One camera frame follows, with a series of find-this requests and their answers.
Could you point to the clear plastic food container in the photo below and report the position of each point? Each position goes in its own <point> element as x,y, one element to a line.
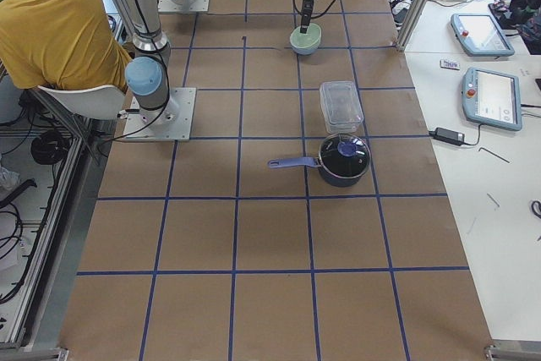
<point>341,107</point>

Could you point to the blue bowl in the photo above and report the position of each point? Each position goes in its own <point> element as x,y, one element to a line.
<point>305,50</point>

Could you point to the upper teach pendant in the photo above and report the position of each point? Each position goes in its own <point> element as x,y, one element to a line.
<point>480,36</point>

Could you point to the black power adapter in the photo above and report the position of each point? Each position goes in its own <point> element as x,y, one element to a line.
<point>448,136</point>

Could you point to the person in yellow shirt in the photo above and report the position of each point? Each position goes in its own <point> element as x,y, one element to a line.
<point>66,44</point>

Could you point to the lower teach pendant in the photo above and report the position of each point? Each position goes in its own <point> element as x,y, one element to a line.
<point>492,98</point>

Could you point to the dark blue saucepan with lid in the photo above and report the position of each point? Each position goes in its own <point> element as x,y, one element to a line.
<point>341,161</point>

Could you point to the white plastic chair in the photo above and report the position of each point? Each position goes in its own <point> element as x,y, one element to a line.
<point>102,102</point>

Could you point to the green bowl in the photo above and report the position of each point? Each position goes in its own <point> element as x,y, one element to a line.
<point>313,35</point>

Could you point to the teach pendant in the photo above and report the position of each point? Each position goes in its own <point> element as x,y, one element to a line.
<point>492,98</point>
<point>480,36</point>

